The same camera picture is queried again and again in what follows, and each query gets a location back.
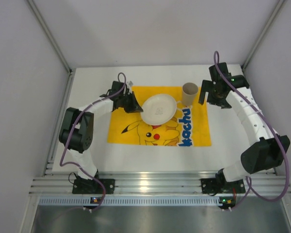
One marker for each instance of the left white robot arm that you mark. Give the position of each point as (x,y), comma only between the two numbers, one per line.
(77,129)

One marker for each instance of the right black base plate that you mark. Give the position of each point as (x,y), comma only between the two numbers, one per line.
(211,187)

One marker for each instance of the aluminium mounting rail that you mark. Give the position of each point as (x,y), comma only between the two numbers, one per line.
(154,183)

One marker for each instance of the aluminium frame post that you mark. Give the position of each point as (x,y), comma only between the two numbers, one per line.
(275,12)
(47,32)

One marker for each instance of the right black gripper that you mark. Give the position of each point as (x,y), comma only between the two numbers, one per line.
(212,94)

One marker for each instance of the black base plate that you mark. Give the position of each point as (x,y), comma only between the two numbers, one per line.
(84,186)
(211,187)

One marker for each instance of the slotted grey cable duct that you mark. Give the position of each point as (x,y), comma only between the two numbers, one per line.
(135,201)

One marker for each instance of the beige paper cup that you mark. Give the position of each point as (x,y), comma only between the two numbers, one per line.
(189,92)

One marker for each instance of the white paper plate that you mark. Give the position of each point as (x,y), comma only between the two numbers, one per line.
(158,109)

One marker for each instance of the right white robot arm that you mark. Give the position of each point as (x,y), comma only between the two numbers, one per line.
(266,146)

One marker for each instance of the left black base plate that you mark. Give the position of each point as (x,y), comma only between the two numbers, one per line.
(84,186)

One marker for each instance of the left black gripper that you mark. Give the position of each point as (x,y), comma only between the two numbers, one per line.
(130,102)

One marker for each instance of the left aluminium frame post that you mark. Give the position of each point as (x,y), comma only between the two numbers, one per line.
(47,32)

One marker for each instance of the right aluminium frame post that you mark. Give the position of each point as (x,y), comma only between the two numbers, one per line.
(275,12)

